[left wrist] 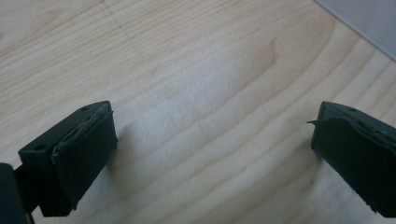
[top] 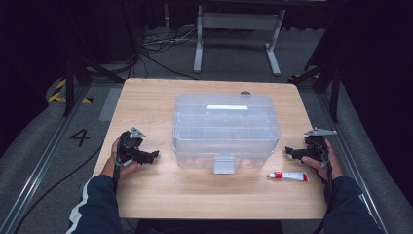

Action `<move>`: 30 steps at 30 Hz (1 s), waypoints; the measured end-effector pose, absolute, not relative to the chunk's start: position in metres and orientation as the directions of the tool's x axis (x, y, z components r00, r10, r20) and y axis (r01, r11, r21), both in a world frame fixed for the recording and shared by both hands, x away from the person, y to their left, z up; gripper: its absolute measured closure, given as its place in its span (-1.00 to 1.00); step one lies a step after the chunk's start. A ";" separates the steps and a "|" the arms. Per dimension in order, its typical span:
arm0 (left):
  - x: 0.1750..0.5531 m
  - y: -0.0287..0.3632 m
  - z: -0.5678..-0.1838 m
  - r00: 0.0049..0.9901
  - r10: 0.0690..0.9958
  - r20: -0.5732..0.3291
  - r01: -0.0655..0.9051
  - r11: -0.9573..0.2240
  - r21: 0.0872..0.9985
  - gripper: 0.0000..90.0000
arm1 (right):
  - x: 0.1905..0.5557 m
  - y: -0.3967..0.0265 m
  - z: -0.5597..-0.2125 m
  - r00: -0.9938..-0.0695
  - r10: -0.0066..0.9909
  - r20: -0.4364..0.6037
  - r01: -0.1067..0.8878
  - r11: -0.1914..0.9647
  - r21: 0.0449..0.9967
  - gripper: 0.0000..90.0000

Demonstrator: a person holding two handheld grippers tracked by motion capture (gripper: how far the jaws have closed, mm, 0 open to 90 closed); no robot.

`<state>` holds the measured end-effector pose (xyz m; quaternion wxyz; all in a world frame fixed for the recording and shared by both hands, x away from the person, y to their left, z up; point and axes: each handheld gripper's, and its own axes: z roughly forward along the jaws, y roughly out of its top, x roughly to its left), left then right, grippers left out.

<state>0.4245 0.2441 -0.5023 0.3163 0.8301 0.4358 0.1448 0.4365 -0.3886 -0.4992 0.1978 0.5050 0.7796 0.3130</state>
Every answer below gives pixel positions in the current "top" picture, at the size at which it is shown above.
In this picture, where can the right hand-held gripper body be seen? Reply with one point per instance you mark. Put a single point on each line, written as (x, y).
(316, 146)

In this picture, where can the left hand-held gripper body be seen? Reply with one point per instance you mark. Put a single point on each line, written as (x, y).
(130, 146)

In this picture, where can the white and red tube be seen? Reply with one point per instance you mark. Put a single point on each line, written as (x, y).
(289, 176)

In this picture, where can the clear plastic storage box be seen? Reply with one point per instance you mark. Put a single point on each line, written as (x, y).
(224, 130)

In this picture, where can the person's left hand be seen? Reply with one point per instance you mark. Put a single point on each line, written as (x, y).
(123, 168)

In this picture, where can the person's right hand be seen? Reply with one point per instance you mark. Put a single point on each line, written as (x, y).
(329, 169)

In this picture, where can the black metal stand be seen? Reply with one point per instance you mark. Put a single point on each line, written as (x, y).
(334, 94)
(68, 87)

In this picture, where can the aluminium floor rail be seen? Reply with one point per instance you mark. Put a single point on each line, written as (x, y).
(357, 175)
(35, 172)

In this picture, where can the grey metal desk frame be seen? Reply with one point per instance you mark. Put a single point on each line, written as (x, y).
(238, 20)

